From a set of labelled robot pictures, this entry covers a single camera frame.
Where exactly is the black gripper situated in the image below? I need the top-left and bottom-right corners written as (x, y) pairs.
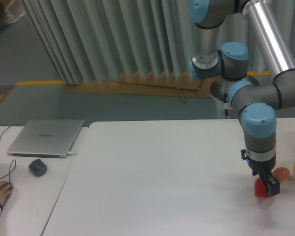
top-left (240, 149), bottom-right (280, 197)

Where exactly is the red bell pepper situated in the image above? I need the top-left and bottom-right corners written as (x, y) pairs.
top-left (254, 178), bottom-right (267, 198)

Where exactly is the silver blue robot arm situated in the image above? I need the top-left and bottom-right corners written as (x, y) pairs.
top-left (188, 0), bottom-right (295, 197)

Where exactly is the brown egg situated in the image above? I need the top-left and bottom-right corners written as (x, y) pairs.
top-left (272, 167), bottom-right (290, 182)

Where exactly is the flat brown cardboard sheet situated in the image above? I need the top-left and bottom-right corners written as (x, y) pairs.
top-left (62, 72), bottom-right (217, 102)

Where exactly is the silver closed laptop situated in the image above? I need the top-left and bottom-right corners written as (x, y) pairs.
top-left (7, 119), bottom-right (84, 158)

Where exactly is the pale green pleated curtain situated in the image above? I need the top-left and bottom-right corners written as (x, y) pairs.
top-left (23, 0), bottom-right (295, 92)

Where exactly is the black earbud case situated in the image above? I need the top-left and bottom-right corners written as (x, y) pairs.
top-left (29, 159), bottom-right (47, 177)

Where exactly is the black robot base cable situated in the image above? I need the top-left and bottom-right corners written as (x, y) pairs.
top-left (223, 93), bottom-right (231, 120)

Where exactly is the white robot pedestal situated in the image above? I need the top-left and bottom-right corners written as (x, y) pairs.
top-left (210, 75), bottom-right (260, 119)

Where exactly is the black mouse cable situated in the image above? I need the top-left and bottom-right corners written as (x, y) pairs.
top-left (0, 159), bottom-right (17, 184)

